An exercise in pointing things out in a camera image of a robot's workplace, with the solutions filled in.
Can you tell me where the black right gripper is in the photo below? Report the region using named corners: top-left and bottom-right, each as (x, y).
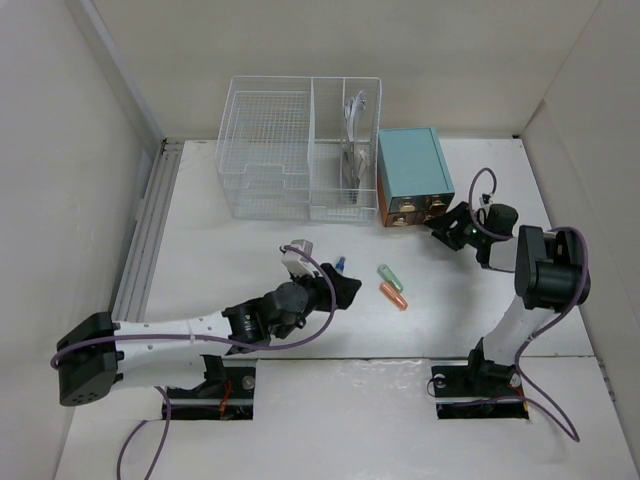
top-left (423, 200), bottom-right (489, 250)

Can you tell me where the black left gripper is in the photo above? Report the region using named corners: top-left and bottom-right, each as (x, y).
top-left (289, 264), bottom-right (358, 320)

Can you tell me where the clear bottle blue cap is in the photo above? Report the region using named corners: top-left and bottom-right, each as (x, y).
top-left (335, 256), bottom-right (346, 274)

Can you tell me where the orange highlighter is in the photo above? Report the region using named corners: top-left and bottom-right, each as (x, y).
top-left (380, 282), bottom-right (408, 311)

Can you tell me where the green highlighter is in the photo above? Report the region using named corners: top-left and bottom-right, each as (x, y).
top-left (377, 264), bottom-right (404, 293)

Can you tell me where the grey spiral setup guide booklet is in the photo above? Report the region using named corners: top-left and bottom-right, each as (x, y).
top-left (342, 90), bottom-right (371, 205)

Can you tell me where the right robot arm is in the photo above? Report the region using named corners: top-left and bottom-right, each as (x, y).
top-left (425, 202), bottom-right (590, 397)

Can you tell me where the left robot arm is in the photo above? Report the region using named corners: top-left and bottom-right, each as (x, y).
top-left (51, 263), bottom-right (362, 407)

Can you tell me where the teal orange drawer box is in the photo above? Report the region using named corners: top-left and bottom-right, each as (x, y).
top-left (377, 127), bottom-right (455, 228)

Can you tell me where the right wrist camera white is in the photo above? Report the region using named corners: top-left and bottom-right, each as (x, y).
top-left (479, 193), bottom-right (494, 208)

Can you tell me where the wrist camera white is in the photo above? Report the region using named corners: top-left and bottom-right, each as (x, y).
top-left (281, 239), bottom-right (315, 278)
top-left (479, 193), bottom-right (494, 208)

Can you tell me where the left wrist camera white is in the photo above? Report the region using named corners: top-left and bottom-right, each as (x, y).
top-left (281, 239), bottom-right (315, 278)

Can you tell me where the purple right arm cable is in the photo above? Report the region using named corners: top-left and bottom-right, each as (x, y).
top-left (469, 167), bottom-right (591, 444)

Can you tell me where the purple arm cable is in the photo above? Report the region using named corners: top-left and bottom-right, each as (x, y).
top-left (469, 167), bottom-right (591, 444)
top-left (49, 243), bottom-right (339, 479)

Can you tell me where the white wire desk organizer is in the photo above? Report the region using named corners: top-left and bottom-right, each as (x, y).
top-left (215, 76), bottom-right (382, 224)

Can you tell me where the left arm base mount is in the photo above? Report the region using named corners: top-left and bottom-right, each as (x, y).
top-left (166, 355), bottom-right (257, 421)

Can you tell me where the aluminium rail frame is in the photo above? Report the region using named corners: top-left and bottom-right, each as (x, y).
top-left (110, 139), bottom-right (184, 323)

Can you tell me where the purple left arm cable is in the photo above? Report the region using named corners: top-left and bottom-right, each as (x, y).
top-left (49, 243), bottom-right (339, 479)

